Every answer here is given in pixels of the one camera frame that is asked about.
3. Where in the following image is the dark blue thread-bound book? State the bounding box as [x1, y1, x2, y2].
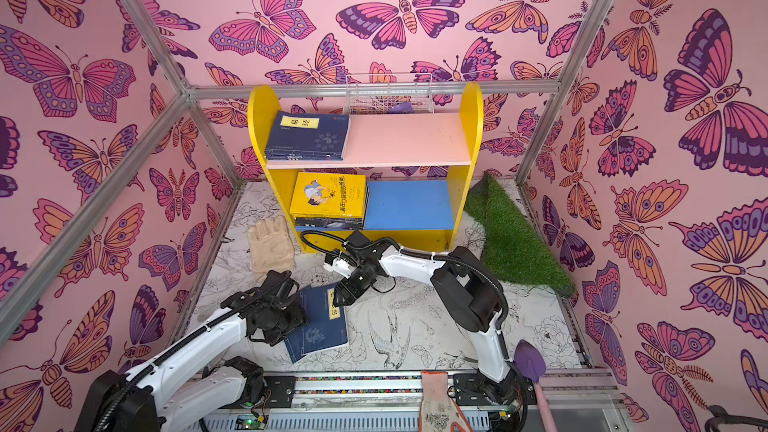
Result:
[284, 284, 348, 363]

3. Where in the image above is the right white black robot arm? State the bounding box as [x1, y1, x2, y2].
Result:
[320, 231, 527, 406]

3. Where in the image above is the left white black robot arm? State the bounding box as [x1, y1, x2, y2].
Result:
[75, 271, 306, 431]

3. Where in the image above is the beige work glove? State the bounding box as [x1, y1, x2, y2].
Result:
[247, 216, 295, 278]

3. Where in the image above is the yellow pink blue bookshelf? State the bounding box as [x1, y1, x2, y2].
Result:
[247, 83, 484, 252]

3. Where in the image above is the green circuit board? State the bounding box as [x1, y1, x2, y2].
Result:
[234, 414, 268, 431]

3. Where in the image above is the green artificial grass mat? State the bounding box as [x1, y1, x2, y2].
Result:
[464, 174, 575, 296]

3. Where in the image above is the patterned red white glove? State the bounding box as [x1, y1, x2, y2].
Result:
[419, 371, 472, 432]

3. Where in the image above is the purple spatula head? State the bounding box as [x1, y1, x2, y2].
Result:
[514, 339, 547, 383]

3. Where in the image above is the white wire basket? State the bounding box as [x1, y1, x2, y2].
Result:
[343, 70, 435, 115]

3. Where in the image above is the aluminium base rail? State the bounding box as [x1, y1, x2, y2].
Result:
[186, 369, 636, 431]

